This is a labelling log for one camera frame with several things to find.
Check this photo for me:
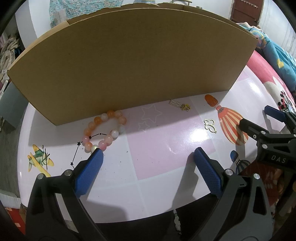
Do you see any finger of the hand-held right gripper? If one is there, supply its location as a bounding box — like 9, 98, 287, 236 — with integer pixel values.
239, 118, 296, 149
264, 105, 296, 132

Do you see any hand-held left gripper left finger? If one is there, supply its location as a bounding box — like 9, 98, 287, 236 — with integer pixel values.
25, 148, 104, 241

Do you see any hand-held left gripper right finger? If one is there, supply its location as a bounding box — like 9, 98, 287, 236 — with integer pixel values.
194, 147, 272, 241

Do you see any pink orange bead bracelet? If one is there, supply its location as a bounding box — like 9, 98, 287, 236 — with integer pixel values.
83, 109, 127, 153

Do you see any gold butterfly outline charm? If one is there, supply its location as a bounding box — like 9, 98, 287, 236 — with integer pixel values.
204, 119, 218, 133

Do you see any brown cardboard box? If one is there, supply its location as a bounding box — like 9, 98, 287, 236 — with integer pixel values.
7, 2, 259, 127

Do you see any pink floral bedspread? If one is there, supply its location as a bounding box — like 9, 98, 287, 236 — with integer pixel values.
245, 50, 296, 216

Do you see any blue floral blanket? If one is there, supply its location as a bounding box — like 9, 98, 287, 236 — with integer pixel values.
238, 22, 296, 93

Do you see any red paper bag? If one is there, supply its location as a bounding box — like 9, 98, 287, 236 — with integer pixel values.
3, 206, 27, 229

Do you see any grey board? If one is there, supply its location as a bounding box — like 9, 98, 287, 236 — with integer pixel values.
0, 82, 28, 129

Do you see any brown door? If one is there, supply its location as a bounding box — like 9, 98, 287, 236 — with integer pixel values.
228, 0, 265, 25

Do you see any pile of pale clothes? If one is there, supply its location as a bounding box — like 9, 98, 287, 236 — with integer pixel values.
0, 35, 21, 77

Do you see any teal floral hanging cloth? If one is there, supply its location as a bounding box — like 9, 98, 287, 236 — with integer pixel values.
50, 0, 116, 26

